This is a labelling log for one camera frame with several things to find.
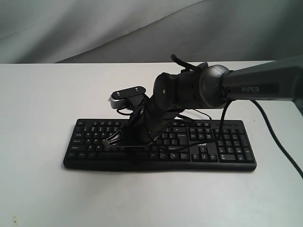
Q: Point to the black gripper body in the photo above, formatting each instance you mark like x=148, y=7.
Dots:
x=147, y=124

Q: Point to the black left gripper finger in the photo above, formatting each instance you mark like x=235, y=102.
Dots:
x=114, y=139

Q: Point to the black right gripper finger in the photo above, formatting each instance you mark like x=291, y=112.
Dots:
x=109, y=147

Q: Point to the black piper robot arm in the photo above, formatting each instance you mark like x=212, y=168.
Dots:
x=201, y=87

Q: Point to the black acer keyboard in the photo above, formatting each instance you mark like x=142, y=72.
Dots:
x=201, y=145

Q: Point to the grey backdrop cloth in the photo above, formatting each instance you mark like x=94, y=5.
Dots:
x=115, y=31

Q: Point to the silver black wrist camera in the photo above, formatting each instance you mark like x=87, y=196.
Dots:
x=129, y=98

